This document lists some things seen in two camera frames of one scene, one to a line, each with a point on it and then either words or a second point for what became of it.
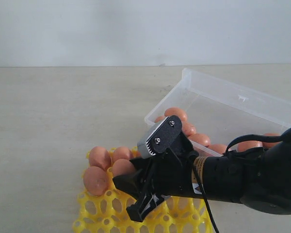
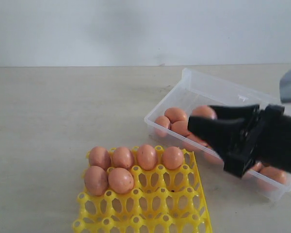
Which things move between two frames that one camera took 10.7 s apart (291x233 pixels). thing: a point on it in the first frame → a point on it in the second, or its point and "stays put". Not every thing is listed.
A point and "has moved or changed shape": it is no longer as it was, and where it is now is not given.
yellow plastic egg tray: x=107 y=214 stays put
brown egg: x=99 y=157 stays put
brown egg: x=121 y=152 stays put
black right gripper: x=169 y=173 → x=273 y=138
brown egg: x=122 y=166 has moved or changed shape
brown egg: x=201 y=139 stays put
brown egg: x=245 y=145 has moved or changed shape
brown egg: x=96 y=180 stays put
